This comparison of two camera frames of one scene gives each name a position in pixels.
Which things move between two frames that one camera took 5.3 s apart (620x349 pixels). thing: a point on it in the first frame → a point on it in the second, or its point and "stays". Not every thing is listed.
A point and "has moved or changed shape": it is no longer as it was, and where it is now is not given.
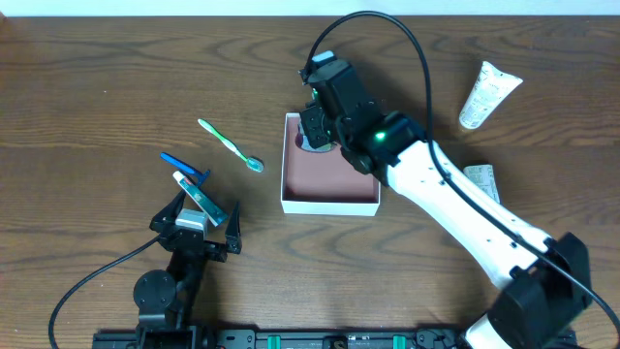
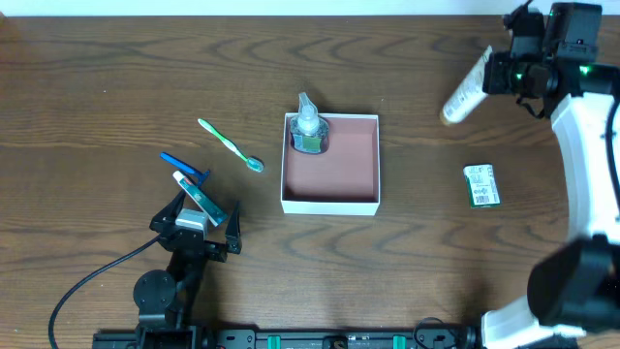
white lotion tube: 492,87 has moved or changed shape
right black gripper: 314,126 → 497,74
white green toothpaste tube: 215,214 stays
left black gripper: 208,246 stays
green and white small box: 484,174 stays
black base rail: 294,339 stays
